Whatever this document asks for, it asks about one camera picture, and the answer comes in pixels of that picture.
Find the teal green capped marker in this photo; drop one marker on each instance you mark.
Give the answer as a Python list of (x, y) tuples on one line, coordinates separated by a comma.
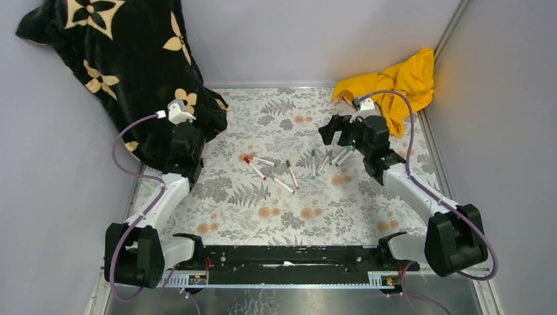
[(313, 164)]

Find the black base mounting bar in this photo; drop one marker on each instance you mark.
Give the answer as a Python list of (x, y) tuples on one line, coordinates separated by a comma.
[(350, 258)]

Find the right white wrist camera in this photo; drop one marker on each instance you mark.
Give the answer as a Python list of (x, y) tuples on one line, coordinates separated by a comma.
[(364, 108)]

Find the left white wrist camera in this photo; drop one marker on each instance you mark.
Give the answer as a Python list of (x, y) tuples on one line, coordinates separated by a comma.
[(177, 113)]

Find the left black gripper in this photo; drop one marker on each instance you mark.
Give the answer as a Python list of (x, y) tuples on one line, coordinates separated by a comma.
[(217, 122)]

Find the red capped white marker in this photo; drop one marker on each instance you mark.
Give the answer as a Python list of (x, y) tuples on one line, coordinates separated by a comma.
[(255, 169)]

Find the grey capped slanted marker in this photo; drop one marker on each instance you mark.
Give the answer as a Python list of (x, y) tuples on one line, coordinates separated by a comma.
[(324, 162)]

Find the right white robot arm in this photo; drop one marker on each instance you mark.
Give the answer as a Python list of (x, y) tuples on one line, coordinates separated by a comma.
[(454, 238)]

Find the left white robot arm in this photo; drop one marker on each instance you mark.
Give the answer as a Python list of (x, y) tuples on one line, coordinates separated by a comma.
[(134, 253)]

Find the black floral plush blanket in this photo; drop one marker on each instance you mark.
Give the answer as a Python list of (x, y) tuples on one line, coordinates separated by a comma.
[(135, 58)]

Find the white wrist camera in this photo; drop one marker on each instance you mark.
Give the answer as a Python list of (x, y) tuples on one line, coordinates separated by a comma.
[(364, 108), (177, 113)]

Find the yellow cloth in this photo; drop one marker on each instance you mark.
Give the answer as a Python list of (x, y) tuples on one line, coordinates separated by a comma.
[(413, 78)]

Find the dark green capped marker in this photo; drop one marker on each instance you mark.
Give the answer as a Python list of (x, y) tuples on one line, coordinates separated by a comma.
[(292, 175)]

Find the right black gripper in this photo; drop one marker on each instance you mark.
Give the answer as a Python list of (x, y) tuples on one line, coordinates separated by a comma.
[(327, 132)]

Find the grey capped white marker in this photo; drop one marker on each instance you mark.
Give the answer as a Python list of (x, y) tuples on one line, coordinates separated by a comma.
[(280, 183)]

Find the floral patterned table mat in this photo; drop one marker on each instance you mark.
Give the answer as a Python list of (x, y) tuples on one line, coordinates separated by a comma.
[(231, 205)]

